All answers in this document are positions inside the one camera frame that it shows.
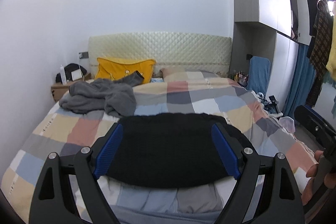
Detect person's jeans legs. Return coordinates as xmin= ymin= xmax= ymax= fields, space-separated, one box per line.
xmin=111 ymin=205 xmax=220 ymax=224

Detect black hanging garment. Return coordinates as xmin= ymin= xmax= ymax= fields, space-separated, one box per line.
xmin=307 ymin=0 xmax=318 ymax=36

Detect yellow hanging garment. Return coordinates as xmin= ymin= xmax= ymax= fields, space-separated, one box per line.
xmin=326 ymin=16 xmax=336 ymax=81

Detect wooden nightstand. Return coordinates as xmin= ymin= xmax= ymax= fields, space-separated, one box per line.
xmin=51 ymin=73 xmax=91 ymax=102

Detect black puffer jacket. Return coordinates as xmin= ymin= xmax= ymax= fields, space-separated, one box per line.
xmin=104 ymin=113 xmax=253 ymax=189

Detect blue towel covered chair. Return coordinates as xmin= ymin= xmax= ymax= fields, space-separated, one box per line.
xmin=247 ymin=56 xmax=271 ymax=95

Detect wall power socket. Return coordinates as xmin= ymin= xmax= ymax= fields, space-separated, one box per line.
xmin=79 ymin=52 xmax=89 ymax=60

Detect white side table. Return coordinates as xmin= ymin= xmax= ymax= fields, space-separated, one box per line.
xmin=264 ymin=109 xmax=283 ymax=119

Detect black camera on stand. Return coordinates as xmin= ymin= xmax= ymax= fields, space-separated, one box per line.
xmin=268 ymin=96 xmax=280 ymax=114

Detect cream quilted headboard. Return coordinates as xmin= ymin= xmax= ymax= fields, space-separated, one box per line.
xmin=88 ymin=31 xmax=232 ymax=76

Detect translucent plastic bag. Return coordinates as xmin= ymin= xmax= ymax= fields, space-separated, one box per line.
xmin=279 ymin=117 xmax=295 ymax=134

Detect checkered pillow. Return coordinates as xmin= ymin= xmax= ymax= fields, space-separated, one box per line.
xmin=160 ymin=67 xmax=219 ymax=83

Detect blue curtain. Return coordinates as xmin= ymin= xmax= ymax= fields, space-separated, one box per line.
xmin=283 ymin=44 xmax=315 ymax=119

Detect person's right hand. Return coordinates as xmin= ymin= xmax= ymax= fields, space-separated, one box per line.
xmin=301 ymin=150 xmax=334 ymax=206

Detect bottles on bedside shelf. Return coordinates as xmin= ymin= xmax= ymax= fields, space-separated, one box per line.
xmin=231 ymin=71 xmax=249 ymax=88

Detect white plastic bottle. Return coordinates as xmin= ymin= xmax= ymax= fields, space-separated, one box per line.
xmin=60 ymin=65 xmax=67 ymax=85

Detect yellow pillow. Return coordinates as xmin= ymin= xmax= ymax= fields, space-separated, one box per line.
xmin=95 ymin=57 xmax=156 ymax=84

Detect grey white wardrobe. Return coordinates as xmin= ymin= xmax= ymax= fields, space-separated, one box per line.
xmin=230 ymin=0 xmax=298 ymax=109

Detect black bag on nightstand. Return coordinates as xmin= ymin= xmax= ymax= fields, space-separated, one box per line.
xmin=64 ymin=63 xmax=87 ymax=81

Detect grey fleece garment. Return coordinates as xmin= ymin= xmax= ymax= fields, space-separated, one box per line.
xmin=59 ymin=71 xmax=144 ymax=117

